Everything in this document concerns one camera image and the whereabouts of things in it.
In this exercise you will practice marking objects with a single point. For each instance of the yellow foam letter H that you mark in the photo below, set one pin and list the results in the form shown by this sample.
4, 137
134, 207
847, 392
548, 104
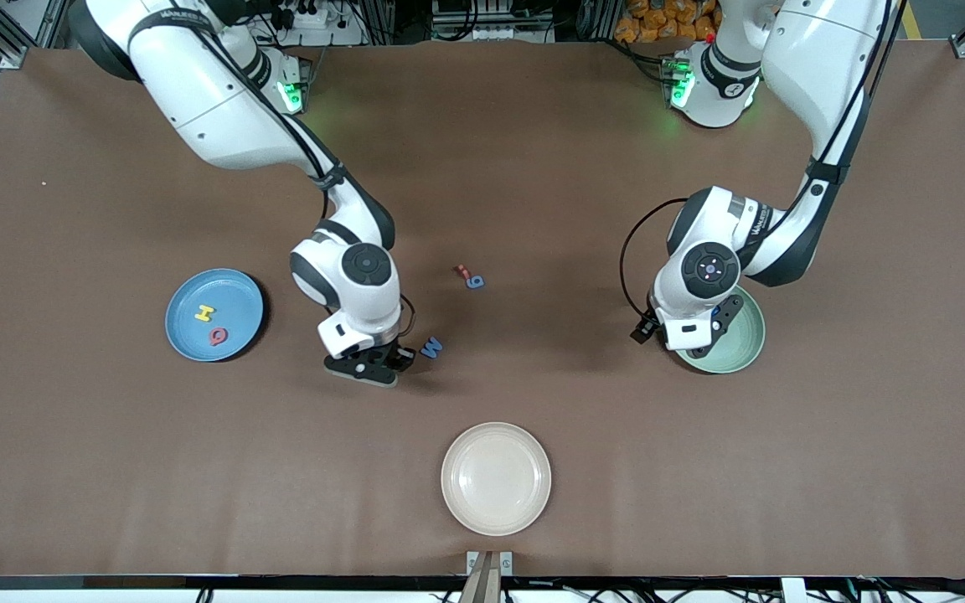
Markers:
204, 314

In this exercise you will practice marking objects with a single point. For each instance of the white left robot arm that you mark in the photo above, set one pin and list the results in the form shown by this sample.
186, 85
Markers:
817, 75

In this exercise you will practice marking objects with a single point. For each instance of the blue plate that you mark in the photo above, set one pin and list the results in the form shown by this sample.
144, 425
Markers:
231, 293

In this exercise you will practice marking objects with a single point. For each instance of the green plate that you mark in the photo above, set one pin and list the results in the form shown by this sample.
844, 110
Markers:
738, 347

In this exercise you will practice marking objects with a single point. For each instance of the blue foam letter W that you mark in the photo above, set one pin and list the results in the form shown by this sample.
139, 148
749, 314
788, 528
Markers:
432, 347

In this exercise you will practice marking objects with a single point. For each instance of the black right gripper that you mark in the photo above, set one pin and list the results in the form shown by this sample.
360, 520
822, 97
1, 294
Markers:
399, 355

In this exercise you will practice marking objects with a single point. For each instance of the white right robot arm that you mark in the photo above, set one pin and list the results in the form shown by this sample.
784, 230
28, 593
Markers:
214, 109

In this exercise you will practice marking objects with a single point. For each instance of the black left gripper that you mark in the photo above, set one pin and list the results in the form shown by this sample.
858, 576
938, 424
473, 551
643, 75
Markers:
642, 332

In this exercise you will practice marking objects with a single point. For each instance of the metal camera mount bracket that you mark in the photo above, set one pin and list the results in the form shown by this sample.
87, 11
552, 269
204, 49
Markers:
489, 569

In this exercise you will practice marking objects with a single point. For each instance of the small white block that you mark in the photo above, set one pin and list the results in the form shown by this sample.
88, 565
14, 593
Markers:
793, 590

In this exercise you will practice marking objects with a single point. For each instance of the blue foam letter g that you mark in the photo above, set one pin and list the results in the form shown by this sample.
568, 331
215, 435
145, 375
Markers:
477, 283

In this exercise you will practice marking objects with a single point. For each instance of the white power strip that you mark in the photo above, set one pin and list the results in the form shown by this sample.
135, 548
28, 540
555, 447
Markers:
307, 15

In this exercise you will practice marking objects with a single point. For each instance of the cream plate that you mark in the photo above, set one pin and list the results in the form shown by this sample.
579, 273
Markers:
496, 478

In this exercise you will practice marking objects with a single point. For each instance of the red foam letter Q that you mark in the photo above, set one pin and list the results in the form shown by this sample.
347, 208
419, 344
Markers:
214, 337

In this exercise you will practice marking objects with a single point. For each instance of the orange netted bags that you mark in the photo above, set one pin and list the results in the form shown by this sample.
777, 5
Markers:
658, 21

